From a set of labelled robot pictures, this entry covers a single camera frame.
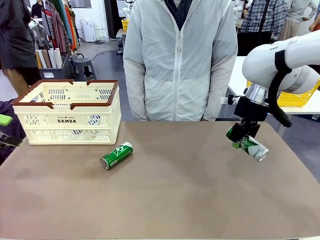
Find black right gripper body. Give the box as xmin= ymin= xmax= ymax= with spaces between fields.
xmin=233 ymin=96 xmax=267 ymax=125

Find green soda can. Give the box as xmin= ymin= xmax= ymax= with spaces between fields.
xmin=99 ymin=141 xmax=134 ymax=171
xmin=226 ymin=126 xmax=270 ymax=162

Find person's right forearm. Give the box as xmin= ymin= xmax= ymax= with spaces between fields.
xmin=124 ymin=62 xmax=148 ymax=122

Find person's left forearm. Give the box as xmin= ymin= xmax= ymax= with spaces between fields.
xmin=202 ymin=59 xmax=235 ymax=122

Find large yellow plastic basket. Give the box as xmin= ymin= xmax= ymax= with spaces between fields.
xmin=246 ymin=78 xmax=320 ymax=108

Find cream folding basket brown rim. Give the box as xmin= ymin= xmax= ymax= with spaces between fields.
xmin=11 ymin=79 xmax=123 ymax=146

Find dark purple cloth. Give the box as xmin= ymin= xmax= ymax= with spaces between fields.
xmin=0 ymin=99 xmax=27 ymax=166

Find white side table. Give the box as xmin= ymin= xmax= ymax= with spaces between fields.
xmin=227 ymin=56 xmax=320 ymax=137

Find grey storage bin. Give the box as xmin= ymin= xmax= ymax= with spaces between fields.
xmin=38 ymin=53 xmax=73 ymax=81

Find brown paper roll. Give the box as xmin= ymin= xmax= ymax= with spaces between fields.
xmin=40 ymin=49 xmax=52 ymax=69

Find white paper roll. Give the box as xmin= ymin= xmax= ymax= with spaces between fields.
xmin=47 ymin=48 xmax=58 ymax=69

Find cream paper roll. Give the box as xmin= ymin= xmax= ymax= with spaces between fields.
xmin=54 ymin=47 xmax=63 ymax=69

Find bystander in dark shirt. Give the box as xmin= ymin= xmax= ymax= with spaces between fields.
xmin=0 ymin=0 xmax=41 ymax=95

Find person in white jacket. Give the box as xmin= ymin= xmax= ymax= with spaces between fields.
xmin=122 ymin=0 xmax=238 ymax=123

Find bystander in plaid shirt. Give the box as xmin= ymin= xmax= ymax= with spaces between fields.
xmin=237 ymin=0 xmax=288 ymax=57

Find grey plastic stool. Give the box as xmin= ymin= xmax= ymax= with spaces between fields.
xmin=70 ymin=56 xmax=97 ymax=81

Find patterned hanging garment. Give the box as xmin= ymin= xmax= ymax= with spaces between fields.
xmin=41 ymin=1 xmax=72 ymax=55

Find bystander in grey shirt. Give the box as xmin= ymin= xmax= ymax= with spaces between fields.
xmin=277 ymin=0 xmax=320 ymax=42

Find bystander in orange sleeve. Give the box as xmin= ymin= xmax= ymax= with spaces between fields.
xmin=308 ymin=17 xmax=320 ymax=32

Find orange hanging garment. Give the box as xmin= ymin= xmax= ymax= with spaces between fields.
xmin=65 ymin=4 xmax=77 ymax=51

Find distant person in black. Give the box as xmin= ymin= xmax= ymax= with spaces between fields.
xmin=31 ymin=1 xmax=44 ymax=19

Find white air purifier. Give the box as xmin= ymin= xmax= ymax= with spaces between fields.
xmin=81 ymin=21 xmax=96 ymax=43

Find background work table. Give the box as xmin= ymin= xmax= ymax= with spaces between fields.
xmin=116 ymin=28 xmax=127 ymax=55

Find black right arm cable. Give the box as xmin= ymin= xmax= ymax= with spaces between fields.
xmin=267 ymin=71 xmax=293 ymax=129

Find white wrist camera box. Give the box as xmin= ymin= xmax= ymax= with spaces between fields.
xmin=219 ymin=94 xmax=242 ymax=106

